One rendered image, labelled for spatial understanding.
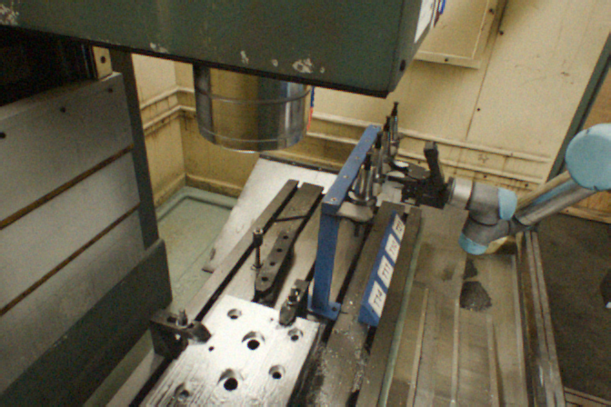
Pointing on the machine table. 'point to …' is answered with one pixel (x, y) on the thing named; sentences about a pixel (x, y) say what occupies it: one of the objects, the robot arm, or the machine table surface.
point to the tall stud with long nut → (257, 246)
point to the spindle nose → (249, 110)
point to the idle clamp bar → (277, 256)
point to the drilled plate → (227, 342)
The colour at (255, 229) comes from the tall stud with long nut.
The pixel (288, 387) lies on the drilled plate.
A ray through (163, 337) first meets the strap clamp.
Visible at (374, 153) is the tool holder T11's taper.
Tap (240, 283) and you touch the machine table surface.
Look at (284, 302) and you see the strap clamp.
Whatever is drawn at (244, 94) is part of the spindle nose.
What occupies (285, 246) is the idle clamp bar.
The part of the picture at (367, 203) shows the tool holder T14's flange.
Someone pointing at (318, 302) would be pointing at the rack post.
